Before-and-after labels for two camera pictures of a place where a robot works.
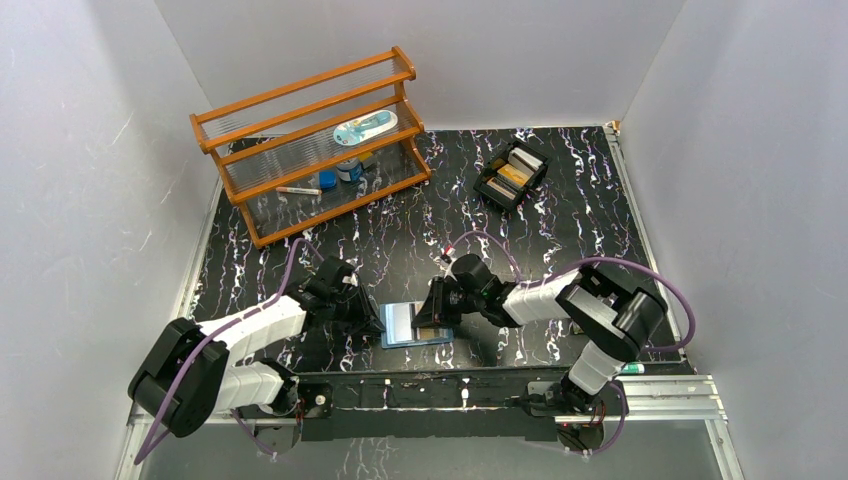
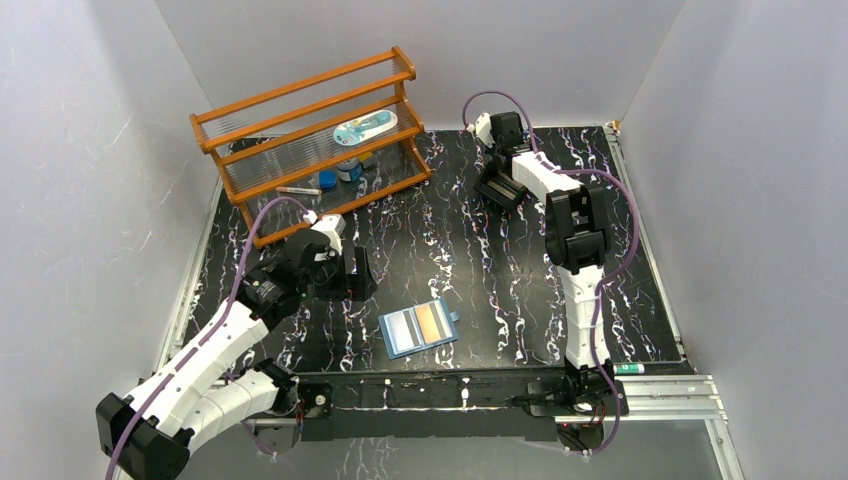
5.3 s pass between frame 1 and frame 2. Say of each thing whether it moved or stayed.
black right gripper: moved
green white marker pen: stayed
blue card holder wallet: stayed
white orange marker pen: stayed
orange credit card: stayed
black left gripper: moved
